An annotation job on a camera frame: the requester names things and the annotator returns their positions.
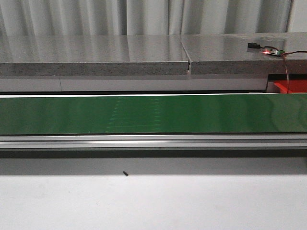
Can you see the grey stone countertop slab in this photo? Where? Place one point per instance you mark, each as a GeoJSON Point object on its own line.
{"type": "Point", "coordinates": [139, 55]}

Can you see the black connector plug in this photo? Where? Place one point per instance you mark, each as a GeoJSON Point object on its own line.
{"type": "Point", "coordinates": [254, 45]}

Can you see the green conveyor belt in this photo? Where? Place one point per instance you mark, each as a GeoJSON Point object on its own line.
{"type": "Point", "coordinates": [229, 113]}

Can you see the small green circuit board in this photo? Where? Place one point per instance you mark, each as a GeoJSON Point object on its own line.
{"type": "Point", "coordinates": [273, 52]}

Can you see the red plastic tray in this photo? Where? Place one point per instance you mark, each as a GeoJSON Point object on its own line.
{"type": "Point", "coordinates": [295, 86]}

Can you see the grey pleated curtain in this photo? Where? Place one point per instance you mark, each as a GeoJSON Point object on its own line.
{"type": "Point", "coordinates": [151, 17]}

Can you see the aluminium conveyor frame rail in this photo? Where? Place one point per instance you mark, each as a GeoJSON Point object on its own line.
{"type": "Point", "coordinates": [228, 141]}

